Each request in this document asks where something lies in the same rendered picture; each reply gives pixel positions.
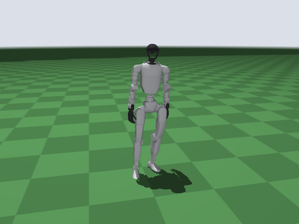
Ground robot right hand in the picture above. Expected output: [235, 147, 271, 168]
[128, 104, 136, 123]

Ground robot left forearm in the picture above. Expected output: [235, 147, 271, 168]
[163, 90, 170, 106]

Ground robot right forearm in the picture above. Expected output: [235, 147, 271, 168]
[128, 84, 136, 109]

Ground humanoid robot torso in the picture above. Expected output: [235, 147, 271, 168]
[140, 61, 163, 113]

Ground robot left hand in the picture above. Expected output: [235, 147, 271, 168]
[164, 103, 169, 119]

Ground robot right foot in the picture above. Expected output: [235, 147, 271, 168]
[132, 166, 140, 179]

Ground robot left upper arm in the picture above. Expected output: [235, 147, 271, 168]
[162, 65, 171, 91]

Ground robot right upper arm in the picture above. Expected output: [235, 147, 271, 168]
[131, 64, 142, 91]

